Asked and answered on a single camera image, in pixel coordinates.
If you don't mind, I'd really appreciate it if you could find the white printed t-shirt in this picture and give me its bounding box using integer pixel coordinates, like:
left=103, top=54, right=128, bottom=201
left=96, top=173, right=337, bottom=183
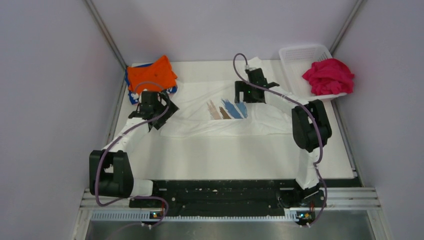
left=159, top=74, right=292, bottom=139

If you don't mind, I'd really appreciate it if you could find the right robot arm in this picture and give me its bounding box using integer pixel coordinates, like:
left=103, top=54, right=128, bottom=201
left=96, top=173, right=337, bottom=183
left=234, top=66, right=332, bottom=208

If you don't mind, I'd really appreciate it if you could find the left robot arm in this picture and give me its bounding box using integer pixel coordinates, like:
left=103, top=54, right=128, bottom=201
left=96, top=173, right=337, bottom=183
left=89, top=91, right=179, bottom=207

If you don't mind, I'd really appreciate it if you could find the blue folded t-shirt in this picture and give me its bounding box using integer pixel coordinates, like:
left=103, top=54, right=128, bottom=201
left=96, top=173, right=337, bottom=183
left=124, top=63, right=178, bottom=105

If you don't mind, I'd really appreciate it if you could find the orange folded t-shirt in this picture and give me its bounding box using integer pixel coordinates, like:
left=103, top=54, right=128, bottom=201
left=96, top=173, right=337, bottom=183
left=126, top=55, right=178, bottom=94

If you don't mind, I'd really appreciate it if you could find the white plastic basket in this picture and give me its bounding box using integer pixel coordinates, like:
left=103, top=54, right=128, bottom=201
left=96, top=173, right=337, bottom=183
left=278, top=44, right=346, bottom=101

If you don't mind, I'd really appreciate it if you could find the pink crumpled t-shirt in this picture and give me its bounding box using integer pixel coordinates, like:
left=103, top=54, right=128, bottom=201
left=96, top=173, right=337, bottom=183
left=302, top=58, right=355, bottom=96

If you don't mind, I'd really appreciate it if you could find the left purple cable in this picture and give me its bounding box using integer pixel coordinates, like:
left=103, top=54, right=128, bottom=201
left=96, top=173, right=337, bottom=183
left=94, top=80, right=170, bottom=229

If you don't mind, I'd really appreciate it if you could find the purple cable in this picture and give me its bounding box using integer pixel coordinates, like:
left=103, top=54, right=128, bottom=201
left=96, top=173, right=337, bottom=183
left=94, top=80, right=170, bottom=229
left=232, top=52, right=329, bottom=228

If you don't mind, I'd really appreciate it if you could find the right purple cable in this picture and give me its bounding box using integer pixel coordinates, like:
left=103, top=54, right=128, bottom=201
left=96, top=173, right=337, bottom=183
left=232, top=52, right=329, bottom=228

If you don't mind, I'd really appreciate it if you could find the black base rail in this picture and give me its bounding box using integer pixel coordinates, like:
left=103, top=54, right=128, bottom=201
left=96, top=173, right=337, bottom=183
left=97, top=178, right=363, bottom=220

